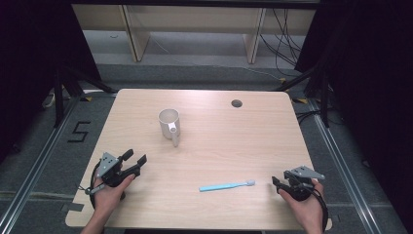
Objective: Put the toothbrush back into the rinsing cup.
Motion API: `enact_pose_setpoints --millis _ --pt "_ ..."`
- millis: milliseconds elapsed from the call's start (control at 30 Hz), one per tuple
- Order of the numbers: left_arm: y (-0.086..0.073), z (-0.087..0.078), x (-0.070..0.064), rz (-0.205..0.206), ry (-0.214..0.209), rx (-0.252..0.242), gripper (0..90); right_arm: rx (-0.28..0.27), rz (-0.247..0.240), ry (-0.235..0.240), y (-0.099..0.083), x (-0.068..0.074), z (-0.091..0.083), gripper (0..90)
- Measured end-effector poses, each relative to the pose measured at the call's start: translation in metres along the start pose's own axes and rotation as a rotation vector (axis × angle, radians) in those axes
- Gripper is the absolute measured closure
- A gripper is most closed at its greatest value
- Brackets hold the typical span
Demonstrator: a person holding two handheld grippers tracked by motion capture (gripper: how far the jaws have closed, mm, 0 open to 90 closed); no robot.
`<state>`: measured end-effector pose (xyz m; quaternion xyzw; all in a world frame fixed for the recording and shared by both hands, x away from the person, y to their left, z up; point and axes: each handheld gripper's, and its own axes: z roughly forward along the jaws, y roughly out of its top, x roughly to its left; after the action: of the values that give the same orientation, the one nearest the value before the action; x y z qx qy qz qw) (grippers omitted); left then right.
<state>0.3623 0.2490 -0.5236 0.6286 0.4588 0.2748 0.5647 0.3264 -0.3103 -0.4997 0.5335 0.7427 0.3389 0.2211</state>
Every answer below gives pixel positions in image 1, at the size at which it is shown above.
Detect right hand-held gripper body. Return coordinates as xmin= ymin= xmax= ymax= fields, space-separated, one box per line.
xmin=282 ymin=165 xmax=326 ymax=203

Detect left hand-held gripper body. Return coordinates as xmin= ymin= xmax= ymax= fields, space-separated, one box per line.
xmin=95 ymin=151 xmax=131 ymax=189

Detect white cup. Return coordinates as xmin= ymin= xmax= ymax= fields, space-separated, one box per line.
xmin=158 ymin=107 xmax=182 ymax=148

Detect light blue toothbrush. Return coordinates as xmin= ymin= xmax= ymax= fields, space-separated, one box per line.
xmin=198 ymin=178 xmax=256 ymax=193

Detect person's right hand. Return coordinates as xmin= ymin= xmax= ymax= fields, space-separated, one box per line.
xmin=278 ymin=179 xmax=326 ymax=228

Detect person's left hand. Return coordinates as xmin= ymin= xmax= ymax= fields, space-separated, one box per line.
xmin=93 ymin=175 xmax=136 ymax=214

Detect black metal stand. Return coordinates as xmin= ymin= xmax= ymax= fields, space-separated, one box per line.
xmin=52 ymin=62 xmax=118 ymax=129
xmin=274 ymin=62 xmax=332 ymax=129

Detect beige wooden shelf unit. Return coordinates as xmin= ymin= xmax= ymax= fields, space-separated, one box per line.
xmin=71 ymin=3 xmax=318 ymax=64

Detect dark curtain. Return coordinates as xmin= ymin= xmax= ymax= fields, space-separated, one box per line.
xmin=294 ymin=0 xmax=413 ymax=225
xmin=0 ymin=0 xmax=102 ymax=164

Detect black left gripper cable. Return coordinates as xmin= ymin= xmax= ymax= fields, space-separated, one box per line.
xmin=89 ymin=160 xmax=102 ymax=210

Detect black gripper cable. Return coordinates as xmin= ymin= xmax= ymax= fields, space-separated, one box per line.
xmin=89 ymin=160 xmax=102 ymax=210
xmin=311 ymin=186 xmax=330 ymax=234

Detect grey cable plug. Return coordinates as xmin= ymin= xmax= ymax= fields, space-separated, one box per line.
xmin=85 ymin=183 xmax=107 ymax=196

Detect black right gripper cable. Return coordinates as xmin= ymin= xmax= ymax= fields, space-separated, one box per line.
xmin=311 ymin=186 xmax=330 ymax=234

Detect metal floor rail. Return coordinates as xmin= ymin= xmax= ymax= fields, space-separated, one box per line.
xmin=0 ymin=96 xmax=82 ymax=234
xmin=308 ymin=97 xmax=383 ymax=234

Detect black floor cables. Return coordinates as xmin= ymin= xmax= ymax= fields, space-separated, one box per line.
xmin=294 ymin=108 xmax=345 ymax=126

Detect thin white floor cable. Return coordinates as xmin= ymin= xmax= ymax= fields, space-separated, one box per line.
xmin=149 ymin=33 xmax=283 ymax=82

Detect bundle of black hanging cables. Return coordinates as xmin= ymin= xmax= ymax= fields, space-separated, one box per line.
xmin=259 ymin=8 xmax=305 ymax=78

